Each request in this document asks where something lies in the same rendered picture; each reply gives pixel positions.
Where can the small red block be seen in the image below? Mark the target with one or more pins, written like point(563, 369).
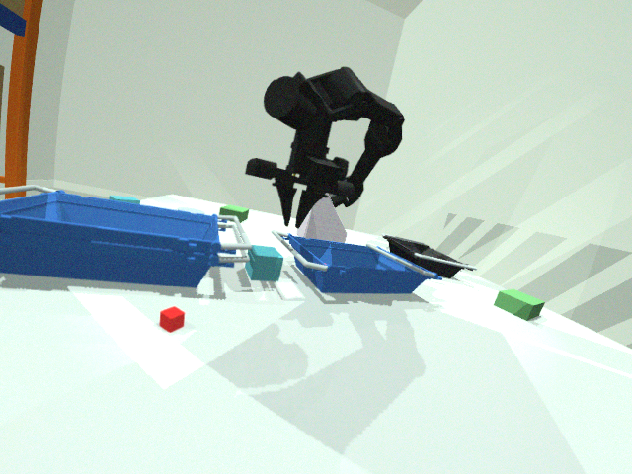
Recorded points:
point(172, 319)

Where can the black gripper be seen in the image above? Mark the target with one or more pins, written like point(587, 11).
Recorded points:
point(284, 181)

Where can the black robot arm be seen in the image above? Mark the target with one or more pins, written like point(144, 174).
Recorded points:
point(311, 105)

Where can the light green block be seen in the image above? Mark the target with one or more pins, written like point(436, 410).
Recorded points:
point(519, 304)
point(241, 212)

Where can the pale grey cylinder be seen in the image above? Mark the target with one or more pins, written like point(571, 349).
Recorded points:
point(191, 210)

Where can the small teal block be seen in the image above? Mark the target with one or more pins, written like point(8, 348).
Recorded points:
point(265, 263)
point(125, 199)

